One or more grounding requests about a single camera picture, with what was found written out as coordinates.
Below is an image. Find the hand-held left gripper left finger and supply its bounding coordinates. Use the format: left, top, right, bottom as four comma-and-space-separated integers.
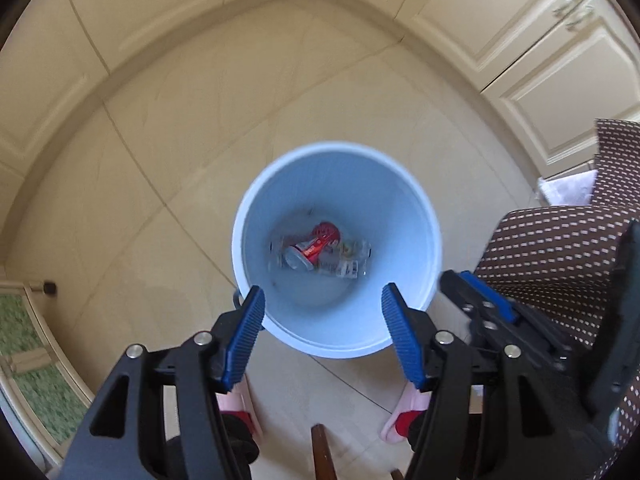
57, 285, 266, 480

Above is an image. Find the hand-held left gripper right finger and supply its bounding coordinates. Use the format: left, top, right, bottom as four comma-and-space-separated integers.
381, 282, 621, 480

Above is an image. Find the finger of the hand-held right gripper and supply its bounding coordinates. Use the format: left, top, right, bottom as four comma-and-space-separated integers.
440, 270, 551, 368
459, 271, 571, 361

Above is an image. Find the light blue trash bin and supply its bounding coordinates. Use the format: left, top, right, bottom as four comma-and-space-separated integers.
231, 142, 444, 359

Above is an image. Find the pink slipper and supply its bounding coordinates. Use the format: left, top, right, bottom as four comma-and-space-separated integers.
380, 382, 432, 446
217, 375, 263, 441

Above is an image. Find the brown polka dot tablecloth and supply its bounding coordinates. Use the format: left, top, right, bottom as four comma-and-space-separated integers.
472, 119, 640, 461

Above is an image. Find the clear plastic wrapper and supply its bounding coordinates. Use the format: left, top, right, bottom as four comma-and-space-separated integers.
317, 240, 373, 278

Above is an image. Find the red soda can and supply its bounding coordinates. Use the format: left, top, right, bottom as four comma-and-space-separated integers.
282, 221, 343, 271

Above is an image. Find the white cloth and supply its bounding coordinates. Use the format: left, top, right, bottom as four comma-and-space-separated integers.
537, 170, 598, 206

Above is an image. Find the wooden chair leg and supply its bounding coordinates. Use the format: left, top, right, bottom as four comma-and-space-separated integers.
311, 425, 333, 480

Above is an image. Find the green glass door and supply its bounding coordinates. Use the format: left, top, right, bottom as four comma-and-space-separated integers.
0, 280, 96, 466

